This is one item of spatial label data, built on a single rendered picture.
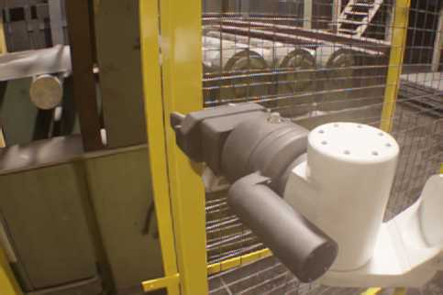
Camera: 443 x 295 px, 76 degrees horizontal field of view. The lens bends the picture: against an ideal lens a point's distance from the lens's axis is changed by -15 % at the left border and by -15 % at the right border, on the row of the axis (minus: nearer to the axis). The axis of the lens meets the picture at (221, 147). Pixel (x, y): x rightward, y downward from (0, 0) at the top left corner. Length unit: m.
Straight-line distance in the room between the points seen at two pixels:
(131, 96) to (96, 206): 0.56
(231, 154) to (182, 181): 0.25
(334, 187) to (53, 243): 1.60
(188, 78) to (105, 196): 1.17
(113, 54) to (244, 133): 1.11
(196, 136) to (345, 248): 0.20
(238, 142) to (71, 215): 1.39
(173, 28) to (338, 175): 0.33
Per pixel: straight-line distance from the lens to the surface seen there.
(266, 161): 0.27
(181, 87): 0.49
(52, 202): 1.60
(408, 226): 0.31
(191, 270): 0.68
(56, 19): 9.91
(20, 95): 3.56
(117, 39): 1.37
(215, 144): 0.33
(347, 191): 0.21
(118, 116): 1.43
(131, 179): 1.57
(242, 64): 1.62
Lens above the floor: 1.48
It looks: 24 degrees down
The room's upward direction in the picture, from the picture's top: straight up
